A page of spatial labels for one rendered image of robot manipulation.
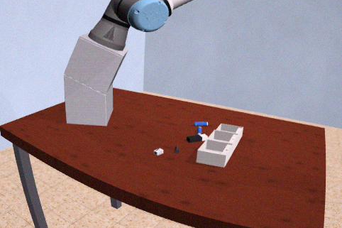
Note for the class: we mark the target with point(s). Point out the white three-compartment bin rack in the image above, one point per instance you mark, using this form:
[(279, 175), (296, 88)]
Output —
[(211, 151)]

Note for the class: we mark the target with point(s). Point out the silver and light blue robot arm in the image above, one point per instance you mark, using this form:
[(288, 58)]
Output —
[(143, 15)]

